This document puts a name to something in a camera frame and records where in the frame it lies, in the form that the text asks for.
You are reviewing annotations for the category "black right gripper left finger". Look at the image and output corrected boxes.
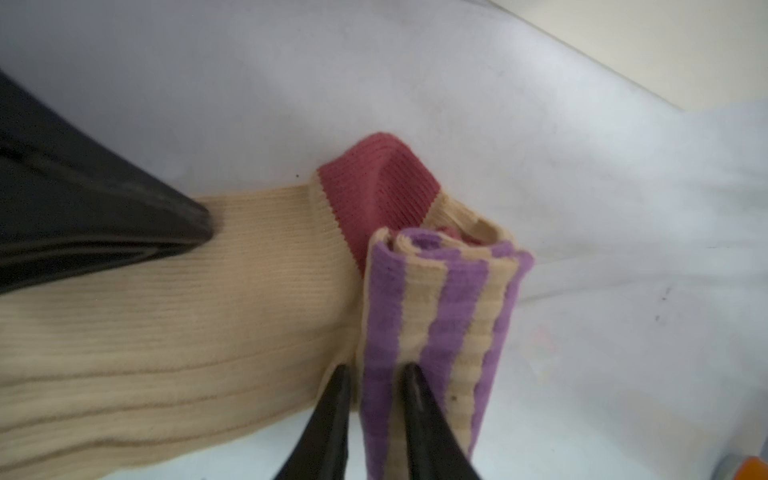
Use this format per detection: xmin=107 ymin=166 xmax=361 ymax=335
xmin=274 ymin=365 xmax=352 ymax=480

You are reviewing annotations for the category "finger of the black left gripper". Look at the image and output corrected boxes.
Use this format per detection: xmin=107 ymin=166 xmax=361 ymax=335
xmin=1 ymin=75 xmax=214 ymax=293

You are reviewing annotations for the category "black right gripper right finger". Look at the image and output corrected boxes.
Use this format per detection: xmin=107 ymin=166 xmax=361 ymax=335
xmin=402 ymin=363 xmax=481 ymax=480

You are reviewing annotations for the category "beige pink purple striped sock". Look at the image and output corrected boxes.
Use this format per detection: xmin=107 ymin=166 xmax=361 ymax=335
xmin=1 ymin=133 xmax=533 ymax=479

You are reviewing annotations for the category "cream divided organizer tray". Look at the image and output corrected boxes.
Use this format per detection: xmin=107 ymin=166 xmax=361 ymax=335
xmin=500 ymin=0 xmax=767 ymax=110

